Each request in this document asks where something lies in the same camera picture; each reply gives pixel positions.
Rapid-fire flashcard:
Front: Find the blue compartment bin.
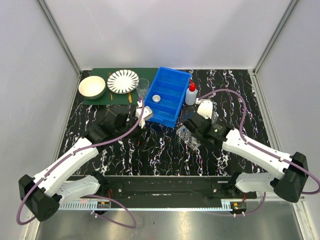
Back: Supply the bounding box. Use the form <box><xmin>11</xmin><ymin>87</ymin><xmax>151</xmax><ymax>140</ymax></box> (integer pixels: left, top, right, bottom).
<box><xmin>144</xmin><ymin>67</ymin><xmax>192</xmax><ymax>128</ymax></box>

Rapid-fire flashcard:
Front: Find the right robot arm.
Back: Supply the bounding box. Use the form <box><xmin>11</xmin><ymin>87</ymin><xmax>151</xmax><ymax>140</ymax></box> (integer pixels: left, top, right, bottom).
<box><xmin>183</xmin><ymin>111</ymin><xmax>308</xmax><ymax>203</ymax></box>

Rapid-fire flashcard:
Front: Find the squeeze bottle red cap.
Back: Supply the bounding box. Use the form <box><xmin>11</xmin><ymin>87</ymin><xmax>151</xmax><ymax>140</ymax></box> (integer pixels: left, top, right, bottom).
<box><xmin>185</xmin><ymin>81</ymin><xmax>198</xmax><ymax>106</ymax></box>

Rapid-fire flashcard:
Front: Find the gold knife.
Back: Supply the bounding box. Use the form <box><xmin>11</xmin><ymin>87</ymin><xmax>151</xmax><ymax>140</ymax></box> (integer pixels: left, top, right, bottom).
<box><xmin>128</xmin><ymin>92</ymin><xmax>133</xmax><ymax>104</ymax></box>

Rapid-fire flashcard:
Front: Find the small glass beaker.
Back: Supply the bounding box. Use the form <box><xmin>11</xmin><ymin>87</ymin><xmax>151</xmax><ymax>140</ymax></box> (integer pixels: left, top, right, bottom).
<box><xmin>211</xmin><ymin>111</ymin><xmax>218</xmax><ymax>124</ymax></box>

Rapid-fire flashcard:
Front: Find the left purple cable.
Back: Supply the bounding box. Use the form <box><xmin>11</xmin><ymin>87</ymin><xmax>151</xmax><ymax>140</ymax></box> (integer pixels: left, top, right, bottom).
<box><xmin>16</xmin><ymin>96</ymin><xmax>146</xmax><ymax>229</ymax></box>

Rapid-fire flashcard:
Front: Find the clear drinking glass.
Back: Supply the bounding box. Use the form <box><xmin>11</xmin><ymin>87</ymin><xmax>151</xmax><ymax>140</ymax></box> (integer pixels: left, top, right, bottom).
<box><xmin>136</xmin><ymin>78</ymin><xmax>150</xmax><ymax>98</ymax></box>

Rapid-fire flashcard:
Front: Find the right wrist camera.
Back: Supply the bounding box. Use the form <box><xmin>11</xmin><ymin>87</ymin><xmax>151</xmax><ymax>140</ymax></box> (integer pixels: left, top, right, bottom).
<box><xmin>195</xmin><ymin>98</ymin><xmax>213</xmax><ymax>119</ymax></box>

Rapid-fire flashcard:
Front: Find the gold fork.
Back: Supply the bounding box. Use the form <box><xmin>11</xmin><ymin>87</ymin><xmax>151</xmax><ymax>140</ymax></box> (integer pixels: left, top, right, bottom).
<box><xmin>108</xmin><ymin>72</ymin><xmax>113</xmax><ymax>101</ymax></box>

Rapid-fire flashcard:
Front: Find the clear tube rack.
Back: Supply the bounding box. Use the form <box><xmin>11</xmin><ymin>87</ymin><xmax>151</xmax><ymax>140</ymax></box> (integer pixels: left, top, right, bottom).
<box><xmin>176</xmin><ymin>125</ymin><xmax>201</xmax><ymax>150</ymax></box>

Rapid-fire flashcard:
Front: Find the striped white plate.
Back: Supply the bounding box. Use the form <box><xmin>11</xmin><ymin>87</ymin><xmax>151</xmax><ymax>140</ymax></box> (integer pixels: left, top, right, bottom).
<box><xmin>106</xmin><ymin>69</ymin><xmax>140</xmax><ymax>95</ymax></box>

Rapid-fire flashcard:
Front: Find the white ceramic bowl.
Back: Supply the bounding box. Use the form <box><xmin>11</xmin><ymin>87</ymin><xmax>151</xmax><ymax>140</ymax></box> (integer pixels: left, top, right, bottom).
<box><xmin>78</xmin><ymin>76</ymin><xmax>106</xmax><ymax>100</ymax></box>

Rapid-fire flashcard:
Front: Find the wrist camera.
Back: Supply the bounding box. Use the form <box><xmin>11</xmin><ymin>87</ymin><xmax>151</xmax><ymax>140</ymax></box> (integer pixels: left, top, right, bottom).
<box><xmin>195</xmin><ymin>98</ymin><xmax>213</xmax><ymax>119</ymax></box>
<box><xmin>135</xmin><ymin>100</ymin><xmax>154</xmax><ymax>129</ymax></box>

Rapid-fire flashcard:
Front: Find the small white crucible cup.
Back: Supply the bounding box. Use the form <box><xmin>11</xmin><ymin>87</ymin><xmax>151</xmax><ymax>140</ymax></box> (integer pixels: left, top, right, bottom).
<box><xmin>152</xmin><ymin>94</ymin><xmax>161</xmax><ymax>104</ymax></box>

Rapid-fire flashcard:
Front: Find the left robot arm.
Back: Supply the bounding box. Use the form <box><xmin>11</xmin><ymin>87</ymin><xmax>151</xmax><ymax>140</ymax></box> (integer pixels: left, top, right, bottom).
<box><xmin>18</xmin><ymin>106</ymin><xmax>153</xmax><ymax>222</ymax></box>

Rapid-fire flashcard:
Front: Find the purple cable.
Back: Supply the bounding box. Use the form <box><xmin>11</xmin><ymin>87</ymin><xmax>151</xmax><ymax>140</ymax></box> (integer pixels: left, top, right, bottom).
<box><xmin>16</xmin><ymin>96</ymin><xmax>146</xmax><ymax>229</ymax></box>
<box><xmin>197</xmin><ymin>89</ymin><xmax>320</xmax><ymax>216</ymax></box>

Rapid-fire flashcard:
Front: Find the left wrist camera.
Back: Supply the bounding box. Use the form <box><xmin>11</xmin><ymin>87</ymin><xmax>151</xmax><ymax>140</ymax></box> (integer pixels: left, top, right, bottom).
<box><xmin>135</xmin><ymin>100</ymin><xmax>154</xmax><ymax>129</ymax></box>

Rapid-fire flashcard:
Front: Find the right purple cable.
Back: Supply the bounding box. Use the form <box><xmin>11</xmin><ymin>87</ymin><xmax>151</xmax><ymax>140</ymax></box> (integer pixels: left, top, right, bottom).
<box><xmin>197</xmin><ymin>89</ymin><xmax>320</xmax><ymax>216</ymax></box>

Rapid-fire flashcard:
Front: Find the green placemat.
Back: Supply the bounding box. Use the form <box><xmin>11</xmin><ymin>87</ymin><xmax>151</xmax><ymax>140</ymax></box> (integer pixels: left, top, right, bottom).
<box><xmin>83</xmin><ymin>67</ymin><xmax>158</xmax><ymax>106</ymax></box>

